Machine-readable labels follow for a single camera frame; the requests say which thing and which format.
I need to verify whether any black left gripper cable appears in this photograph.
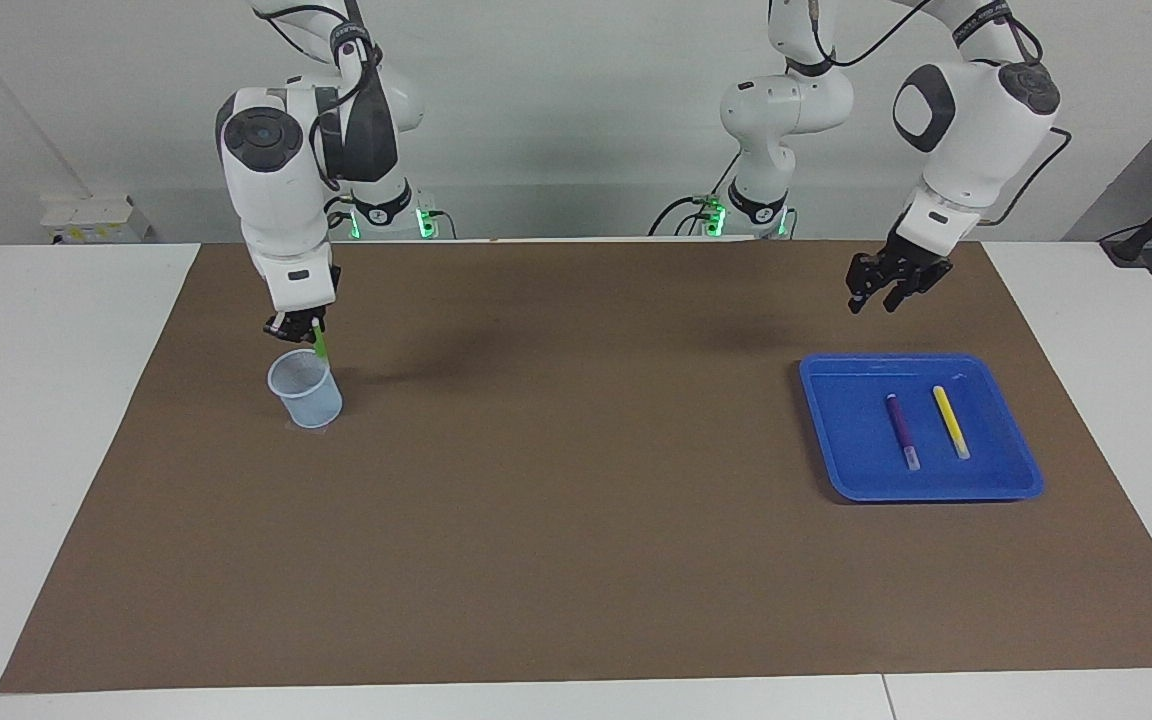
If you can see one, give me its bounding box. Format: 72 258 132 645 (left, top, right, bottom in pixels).
811 0 1073 227

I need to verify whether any black base cable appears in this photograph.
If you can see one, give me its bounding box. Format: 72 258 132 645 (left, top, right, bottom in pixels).
324 193 359 241
648 195 739 238

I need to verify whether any yellow highlighter pen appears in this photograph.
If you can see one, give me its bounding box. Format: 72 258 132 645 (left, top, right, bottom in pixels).
932 385 972 461

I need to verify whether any large brown table mat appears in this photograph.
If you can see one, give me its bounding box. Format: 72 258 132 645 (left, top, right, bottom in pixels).
0 238 1152 695

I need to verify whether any translucent plastic cup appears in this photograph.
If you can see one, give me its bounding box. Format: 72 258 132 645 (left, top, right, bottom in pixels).
267 349 344 430

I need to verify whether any purple highlighter pen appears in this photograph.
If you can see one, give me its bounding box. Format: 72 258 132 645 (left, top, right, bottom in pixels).
885 394 922 472

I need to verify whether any blue plastic tray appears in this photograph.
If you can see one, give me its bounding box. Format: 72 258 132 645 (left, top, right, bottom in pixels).
799 352 1045 503

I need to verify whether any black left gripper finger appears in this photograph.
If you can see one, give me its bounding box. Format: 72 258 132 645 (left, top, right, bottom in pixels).
844 253 889 314
882 268 943 314

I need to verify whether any white power box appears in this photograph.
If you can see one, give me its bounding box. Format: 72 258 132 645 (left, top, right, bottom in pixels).
40 193 152 245

